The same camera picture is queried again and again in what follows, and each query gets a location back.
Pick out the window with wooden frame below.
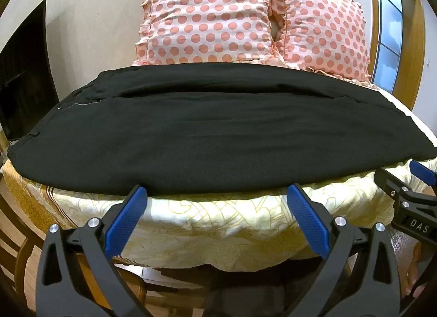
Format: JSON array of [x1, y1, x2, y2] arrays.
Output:
[[323, 0, 428, 110]]

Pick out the large polka dot pillow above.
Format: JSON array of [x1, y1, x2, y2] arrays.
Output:
[[131, 0, 285, 67]]

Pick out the black pants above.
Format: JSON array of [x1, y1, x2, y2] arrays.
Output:
[[7, 63, 437, 198]]

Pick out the dark flat screen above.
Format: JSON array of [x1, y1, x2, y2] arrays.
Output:
[[0, 0, 61, 141]]

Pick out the person's right hand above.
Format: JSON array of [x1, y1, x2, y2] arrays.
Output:
[[392, 228, 431, 299]]

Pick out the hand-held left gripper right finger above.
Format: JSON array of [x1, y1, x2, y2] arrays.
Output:
[[286, 183, 401, 317]]

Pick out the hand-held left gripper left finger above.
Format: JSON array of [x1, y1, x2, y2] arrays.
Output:
[[36, 185, 149, 317]]

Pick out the yellow patterned bed sheet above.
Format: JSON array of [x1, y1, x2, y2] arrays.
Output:
[[2, 85, 437, 271]]

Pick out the small polka dot pillow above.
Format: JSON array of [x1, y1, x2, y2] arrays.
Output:
[[268, 0, 373, 83]]

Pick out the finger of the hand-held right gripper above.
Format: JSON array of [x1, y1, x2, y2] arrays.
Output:
[[409, 159, 437, 202], [373, 167, 415, 209]]

